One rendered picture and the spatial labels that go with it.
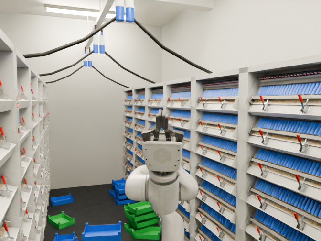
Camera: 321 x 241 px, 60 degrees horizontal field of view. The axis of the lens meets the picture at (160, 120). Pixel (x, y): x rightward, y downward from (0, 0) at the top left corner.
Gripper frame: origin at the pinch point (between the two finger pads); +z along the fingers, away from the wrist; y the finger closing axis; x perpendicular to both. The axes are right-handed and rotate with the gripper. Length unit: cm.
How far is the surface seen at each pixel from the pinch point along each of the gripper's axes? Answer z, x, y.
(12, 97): -23, 50, 73
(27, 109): -62, 101, 102
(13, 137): -39, 41, 73
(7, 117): -31, 45, 75
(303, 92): -29, 70, -64
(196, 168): -131, 121, -18
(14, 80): -17, 54, 72
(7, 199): -50, 14, 65
